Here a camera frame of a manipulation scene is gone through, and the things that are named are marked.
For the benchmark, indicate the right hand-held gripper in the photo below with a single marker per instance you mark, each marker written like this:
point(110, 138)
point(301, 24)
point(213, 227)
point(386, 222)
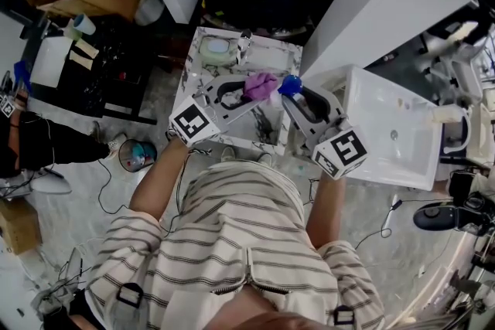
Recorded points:
point(332, 135)

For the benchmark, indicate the blue and white paper cup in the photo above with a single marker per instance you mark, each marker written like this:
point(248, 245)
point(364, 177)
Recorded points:
point(84, 24)

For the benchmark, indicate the person's grey shoe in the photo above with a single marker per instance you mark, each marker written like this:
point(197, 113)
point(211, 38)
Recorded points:
point(227, 154)
point(265, 158)

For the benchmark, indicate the white ceramic sink basin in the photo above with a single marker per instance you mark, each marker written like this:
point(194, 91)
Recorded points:
point(386, 127)

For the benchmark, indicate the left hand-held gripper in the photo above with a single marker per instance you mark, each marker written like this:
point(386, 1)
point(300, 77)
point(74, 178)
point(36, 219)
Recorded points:
point(201, 116)

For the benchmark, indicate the marble-patterned vanity stand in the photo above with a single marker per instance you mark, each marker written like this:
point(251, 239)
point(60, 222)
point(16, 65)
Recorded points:
point(267, 58)

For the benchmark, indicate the person's left forearm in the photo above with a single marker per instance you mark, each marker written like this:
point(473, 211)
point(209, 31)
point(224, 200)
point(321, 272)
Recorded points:
point(158, 177)

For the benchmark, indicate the black chair base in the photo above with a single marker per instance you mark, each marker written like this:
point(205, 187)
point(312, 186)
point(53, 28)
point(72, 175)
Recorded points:
point(437, 216)

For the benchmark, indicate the purple cloth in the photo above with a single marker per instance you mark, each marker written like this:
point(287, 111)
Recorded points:
point(259, 85)

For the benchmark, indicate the striped beige shirt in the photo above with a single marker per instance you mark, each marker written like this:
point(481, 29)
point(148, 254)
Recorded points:
point(239, 239)

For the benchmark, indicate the blue-topped clear soap dispenser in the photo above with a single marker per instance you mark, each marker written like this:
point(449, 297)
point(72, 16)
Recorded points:
point(290, 85)

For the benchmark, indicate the person's right forearm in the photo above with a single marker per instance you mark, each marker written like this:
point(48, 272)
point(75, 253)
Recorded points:
point(328, 208)

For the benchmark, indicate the chrome faucet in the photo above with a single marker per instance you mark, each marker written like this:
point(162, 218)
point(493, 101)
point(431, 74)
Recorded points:
point(243, 44)

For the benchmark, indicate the white flat board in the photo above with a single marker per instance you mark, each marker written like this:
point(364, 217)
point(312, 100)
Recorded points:
point(50, 61)

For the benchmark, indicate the black table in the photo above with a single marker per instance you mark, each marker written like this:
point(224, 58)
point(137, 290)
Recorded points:
point(112, 69)

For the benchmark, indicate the white plastic roll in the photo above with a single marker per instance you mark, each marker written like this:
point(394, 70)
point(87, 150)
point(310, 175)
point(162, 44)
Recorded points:
point(149, 4)

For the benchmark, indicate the small cardboard box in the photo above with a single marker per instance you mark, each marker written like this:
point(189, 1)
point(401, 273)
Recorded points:
point(17, 226)

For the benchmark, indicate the white square soap dish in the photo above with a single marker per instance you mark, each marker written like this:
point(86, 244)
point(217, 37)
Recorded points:
point(216, 47)

